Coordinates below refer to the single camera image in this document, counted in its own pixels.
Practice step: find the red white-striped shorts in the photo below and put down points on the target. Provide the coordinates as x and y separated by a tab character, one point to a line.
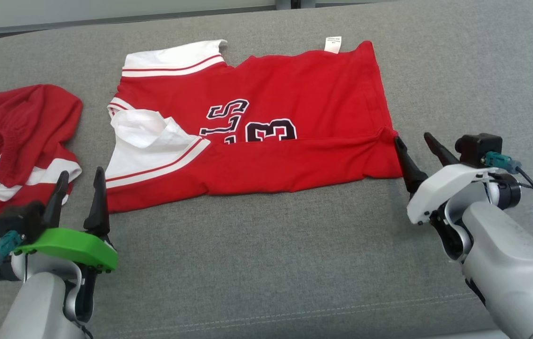
26	122

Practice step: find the grey fabric sofa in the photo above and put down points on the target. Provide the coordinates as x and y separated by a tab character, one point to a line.
266	263

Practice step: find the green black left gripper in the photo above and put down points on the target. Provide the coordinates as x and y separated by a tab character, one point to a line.
77	247

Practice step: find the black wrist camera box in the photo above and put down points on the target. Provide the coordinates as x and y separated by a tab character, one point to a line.
19	219
476	148

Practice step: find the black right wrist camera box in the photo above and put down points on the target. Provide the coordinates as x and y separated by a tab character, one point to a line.
476	148

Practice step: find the red white basketball jersey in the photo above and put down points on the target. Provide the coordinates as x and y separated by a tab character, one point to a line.
318	89

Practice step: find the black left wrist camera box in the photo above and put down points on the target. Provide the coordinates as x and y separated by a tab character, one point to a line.
19	219

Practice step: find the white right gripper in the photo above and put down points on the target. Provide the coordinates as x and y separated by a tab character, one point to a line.
440	188

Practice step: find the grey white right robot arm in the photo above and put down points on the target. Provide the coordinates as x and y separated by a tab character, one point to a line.
506	268

